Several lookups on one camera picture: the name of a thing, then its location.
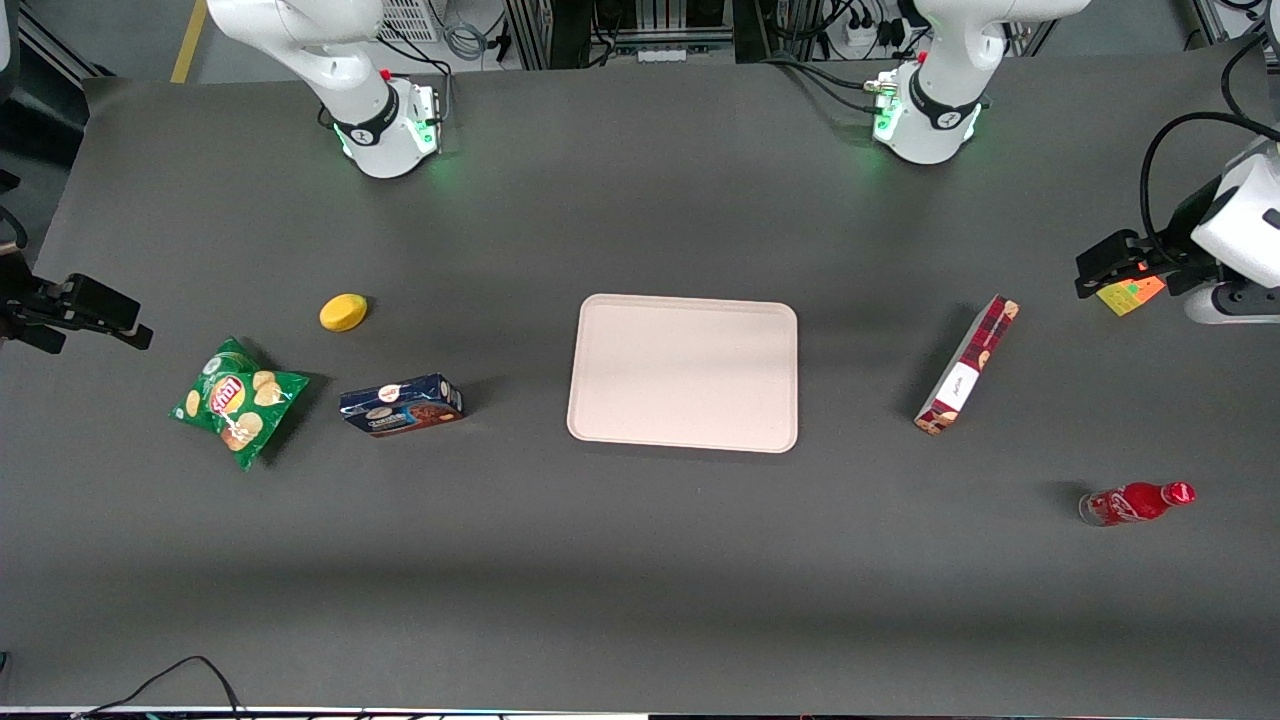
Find red cookie box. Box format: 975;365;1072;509
914;295;1021;437

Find blue cookie box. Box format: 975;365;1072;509
339;373;466;439

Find beige plastic tray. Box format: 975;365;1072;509
566;293;800;455

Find white ventilated box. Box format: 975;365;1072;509
378;0;443;44

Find colourful puzzle cube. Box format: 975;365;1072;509
1096;275;1168;318

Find green chips bag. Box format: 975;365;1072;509
168;337;312;471

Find yellow lemon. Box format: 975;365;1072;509
319;293;369;333

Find red soda bottle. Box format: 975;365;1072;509
1078;481;1197;528

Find dark grey table mat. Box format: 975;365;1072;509
0;40;1280;717

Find black equipment rack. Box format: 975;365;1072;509
503;0;746;71

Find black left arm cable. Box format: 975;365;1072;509
1140;30;1280;263

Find thin black floor cable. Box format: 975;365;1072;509
72;655;247;720

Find black left base cables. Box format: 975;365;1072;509
758;52;901;119

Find black base cables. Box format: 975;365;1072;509
758;52;901;119
378;25;456;136

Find black right base cables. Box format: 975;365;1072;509
378;25;456;136

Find grey coiled cable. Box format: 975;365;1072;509
440;15;493;63

